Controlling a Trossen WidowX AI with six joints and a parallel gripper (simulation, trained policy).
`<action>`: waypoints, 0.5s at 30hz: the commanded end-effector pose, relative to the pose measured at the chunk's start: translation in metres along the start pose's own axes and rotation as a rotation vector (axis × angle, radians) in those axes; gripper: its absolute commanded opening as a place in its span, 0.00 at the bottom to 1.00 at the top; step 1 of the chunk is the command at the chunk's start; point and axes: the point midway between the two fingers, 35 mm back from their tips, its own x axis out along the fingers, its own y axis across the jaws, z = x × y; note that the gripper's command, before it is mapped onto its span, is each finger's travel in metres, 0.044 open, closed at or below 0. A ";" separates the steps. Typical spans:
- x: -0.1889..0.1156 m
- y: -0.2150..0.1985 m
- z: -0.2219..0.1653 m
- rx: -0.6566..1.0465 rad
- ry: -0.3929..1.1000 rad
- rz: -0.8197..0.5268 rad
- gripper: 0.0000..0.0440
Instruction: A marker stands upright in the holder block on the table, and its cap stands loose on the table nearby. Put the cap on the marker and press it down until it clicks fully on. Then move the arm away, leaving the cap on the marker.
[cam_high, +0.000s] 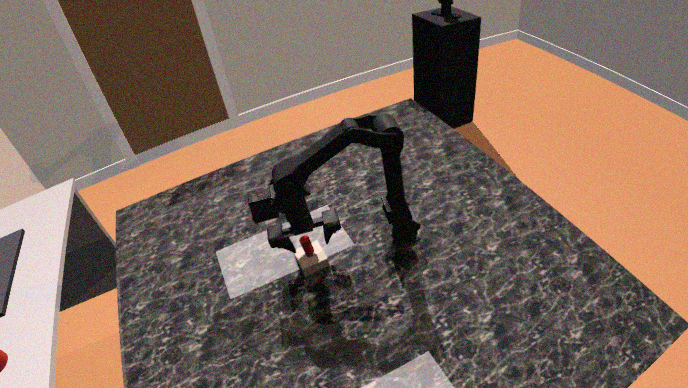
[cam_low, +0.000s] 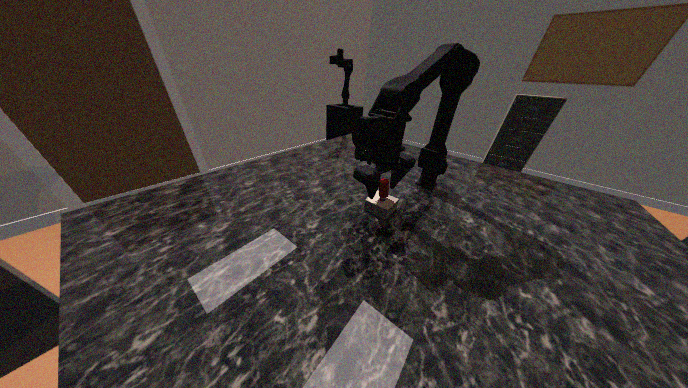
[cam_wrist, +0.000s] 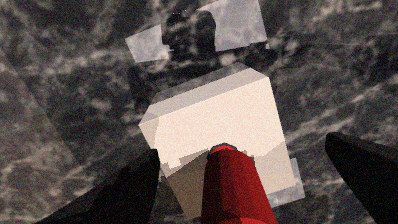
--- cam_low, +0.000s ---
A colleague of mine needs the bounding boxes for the dark red cylinder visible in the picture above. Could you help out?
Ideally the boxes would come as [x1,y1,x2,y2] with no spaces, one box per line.
[379,179,389,198]

